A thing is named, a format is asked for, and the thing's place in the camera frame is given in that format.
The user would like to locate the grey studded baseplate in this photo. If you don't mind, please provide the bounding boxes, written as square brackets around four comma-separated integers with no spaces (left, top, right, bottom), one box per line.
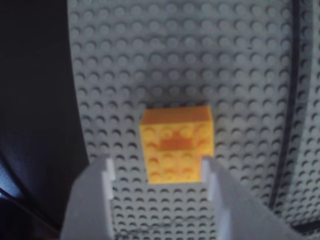
[65,0,320,240]

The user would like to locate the yellow brick cube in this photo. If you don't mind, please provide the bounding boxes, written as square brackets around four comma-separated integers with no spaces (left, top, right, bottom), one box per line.
[139,103,216,186]

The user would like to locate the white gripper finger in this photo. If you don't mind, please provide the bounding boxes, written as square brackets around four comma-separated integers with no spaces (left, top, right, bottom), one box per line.
[59,154,117,240]
[202,156,306,240]

